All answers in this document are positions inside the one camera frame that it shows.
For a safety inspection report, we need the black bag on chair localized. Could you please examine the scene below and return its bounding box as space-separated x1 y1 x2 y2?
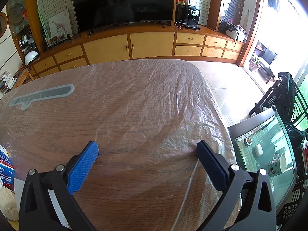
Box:
275 71 296 123

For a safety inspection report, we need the wooden tv cabinet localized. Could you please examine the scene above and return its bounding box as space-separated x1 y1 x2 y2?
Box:
27 24 244 79

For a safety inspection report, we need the black flat television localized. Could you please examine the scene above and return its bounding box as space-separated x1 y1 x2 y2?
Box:
73 0 174 32

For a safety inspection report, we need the blue white medicine box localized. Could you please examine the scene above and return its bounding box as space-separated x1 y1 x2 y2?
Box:
0 146 15 190

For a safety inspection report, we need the white dome lamp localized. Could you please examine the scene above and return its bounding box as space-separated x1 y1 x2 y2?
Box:
24 51 39 66

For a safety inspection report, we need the black coffee machine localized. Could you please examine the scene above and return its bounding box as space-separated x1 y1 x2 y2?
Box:
175 4 200 31

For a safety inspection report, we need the floral framed picture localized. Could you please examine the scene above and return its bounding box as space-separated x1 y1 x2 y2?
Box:
45 32 68 48

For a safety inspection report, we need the white mug with lizard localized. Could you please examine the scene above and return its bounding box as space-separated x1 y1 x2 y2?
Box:
268 154 287 177

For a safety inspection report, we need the stack of books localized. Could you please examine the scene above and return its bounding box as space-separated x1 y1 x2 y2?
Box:
0 71 17 94

